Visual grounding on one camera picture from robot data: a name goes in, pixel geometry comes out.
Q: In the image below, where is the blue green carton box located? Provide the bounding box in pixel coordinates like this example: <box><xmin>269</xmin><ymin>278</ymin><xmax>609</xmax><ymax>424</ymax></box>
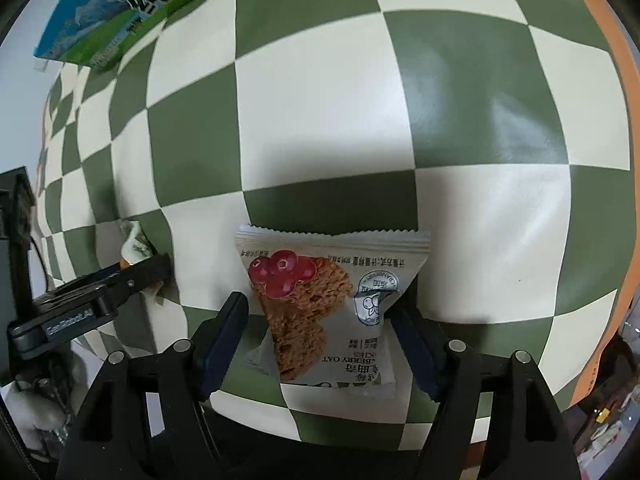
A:
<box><xmin>32</xmin><ymin>0</ymin><xmax>246</xmax><ymax>70</ymax></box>

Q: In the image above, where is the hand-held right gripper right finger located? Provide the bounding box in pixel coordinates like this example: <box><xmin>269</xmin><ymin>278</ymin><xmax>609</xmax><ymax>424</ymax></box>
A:
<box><xmin>387</xmin><ymin>305</ymin><xmax>583</xmax><ymax>480</ymax></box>

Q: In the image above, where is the green white checkered mat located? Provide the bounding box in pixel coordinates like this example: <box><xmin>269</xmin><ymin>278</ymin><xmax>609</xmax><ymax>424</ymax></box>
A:
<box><xmin>32</xmin><ymin>0</ymin><xmax>640</xmax><ymax>453</ymax></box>

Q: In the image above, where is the small brown cake packet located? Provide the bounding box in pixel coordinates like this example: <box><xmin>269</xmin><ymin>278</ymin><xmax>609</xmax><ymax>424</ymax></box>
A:
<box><xmin>117</xmin><ymin>220</ymin><xmax>166</xmax><ymax>306</ymax></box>

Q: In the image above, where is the oat cookie packet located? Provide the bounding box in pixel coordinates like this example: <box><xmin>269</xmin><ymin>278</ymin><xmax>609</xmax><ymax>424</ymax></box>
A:
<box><xmin>235</xmin><ymin>225</ymin><xmax>432</xmax><ymax>400</ymax></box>

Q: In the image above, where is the black device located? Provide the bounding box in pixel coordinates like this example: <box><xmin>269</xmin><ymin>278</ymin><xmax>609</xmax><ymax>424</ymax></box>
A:
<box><xmin>0</xmin><ymin>166</ymin><xmax>38</xmax><ymax>361</ymax></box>

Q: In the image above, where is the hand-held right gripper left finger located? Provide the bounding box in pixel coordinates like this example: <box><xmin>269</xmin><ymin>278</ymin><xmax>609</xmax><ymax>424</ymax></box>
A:
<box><xmin>55</xmin><ymin>290</ymin><xmax>251</xmax><ymax>480</ymax></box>

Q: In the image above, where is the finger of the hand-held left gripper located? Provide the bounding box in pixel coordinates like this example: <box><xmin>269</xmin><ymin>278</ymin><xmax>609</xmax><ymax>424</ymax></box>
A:
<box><xmin>102</xmin><ymin>252</ymin><xmax>172</xmax><ymax>317</ymax></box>

